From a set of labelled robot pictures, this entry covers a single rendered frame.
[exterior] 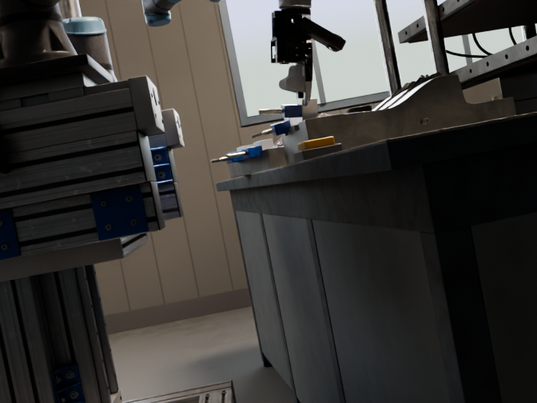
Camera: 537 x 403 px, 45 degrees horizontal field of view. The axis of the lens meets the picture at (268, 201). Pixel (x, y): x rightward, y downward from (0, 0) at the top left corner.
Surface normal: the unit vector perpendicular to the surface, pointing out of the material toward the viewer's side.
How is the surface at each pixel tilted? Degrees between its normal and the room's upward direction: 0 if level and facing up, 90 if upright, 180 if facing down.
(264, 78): 90
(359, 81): 90
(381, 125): 90
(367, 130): 90
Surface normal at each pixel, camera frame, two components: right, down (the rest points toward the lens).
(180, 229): 0.05, 0.03
